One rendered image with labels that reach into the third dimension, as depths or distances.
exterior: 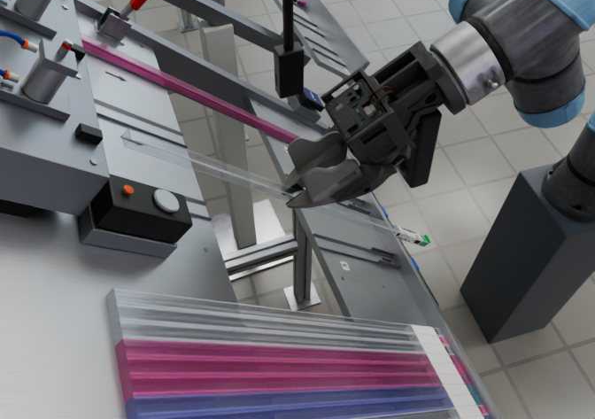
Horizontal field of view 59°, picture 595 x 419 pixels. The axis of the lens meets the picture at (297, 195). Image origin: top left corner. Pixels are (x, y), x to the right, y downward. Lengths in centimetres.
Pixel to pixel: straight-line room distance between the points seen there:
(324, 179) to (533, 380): 119
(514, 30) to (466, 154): 150
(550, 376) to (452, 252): 44
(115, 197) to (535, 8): 40
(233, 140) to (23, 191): 94
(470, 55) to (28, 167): 39
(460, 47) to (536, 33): 7
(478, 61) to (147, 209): 33
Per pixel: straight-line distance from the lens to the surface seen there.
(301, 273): 145
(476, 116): 219
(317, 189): 56
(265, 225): 174
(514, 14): 55
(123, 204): 43
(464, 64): 54
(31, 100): 43
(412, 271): 83
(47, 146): 41
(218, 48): 114
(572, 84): 64
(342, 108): 53
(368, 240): 82
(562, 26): 57
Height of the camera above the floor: 144
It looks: 52 degrees down
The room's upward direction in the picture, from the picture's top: straight up
